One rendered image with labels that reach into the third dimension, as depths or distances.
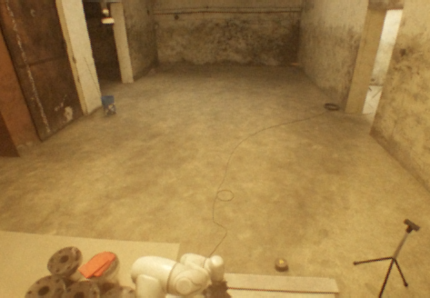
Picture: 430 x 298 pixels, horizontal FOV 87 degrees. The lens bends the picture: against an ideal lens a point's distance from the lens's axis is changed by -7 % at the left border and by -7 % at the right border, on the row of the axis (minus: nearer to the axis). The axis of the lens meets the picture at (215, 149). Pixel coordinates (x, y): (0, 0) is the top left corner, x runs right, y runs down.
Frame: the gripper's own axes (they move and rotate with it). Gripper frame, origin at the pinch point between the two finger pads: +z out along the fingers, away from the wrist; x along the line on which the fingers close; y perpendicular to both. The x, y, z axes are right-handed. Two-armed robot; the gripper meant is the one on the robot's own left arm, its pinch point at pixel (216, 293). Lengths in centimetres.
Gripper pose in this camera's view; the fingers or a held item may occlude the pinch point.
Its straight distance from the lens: 194.8
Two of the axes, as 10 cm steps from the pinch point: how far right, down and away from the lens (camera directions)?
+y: -6.7, -3.5, 6.5
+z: 0.1, 8.8, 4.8
